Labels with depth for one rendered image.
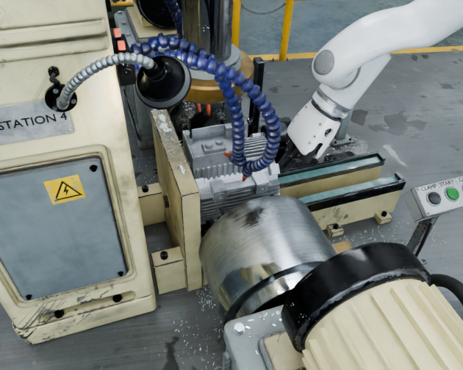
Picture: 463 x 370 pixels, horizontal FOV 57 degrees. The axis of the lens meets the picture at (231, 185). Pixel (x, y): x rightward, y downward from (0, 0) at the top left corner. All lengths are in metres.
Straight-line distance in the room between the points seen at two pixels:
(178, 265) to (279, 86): 1.04
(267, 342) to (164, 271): 0.46
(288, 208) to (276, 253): 0.11
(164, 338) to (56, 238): 0.38
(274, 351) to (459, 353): 0.25
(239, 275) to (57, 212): 0.32
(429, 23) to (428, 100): 1.11
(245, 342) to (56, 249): 0.39
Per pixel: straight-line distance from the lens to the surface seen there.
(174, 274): 1.05
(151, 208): 1.20
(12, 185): 0.72
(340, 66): 0.83
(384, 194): 1.28
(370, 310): 0.48
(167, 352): 1.04
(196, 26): 0.78
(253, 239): 0.75
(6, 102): 0.64
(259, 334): 0.65
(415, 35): 0.86
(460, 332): 0.50
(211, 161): 0.93
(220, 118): 1.16
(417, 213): 1.06
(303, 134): 0.95
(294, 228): 0.77
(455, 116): 1.90
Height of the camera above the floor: 1.74
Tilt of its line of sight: 44 degrees down
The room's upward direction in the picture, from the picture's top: 3 degrees clockwise
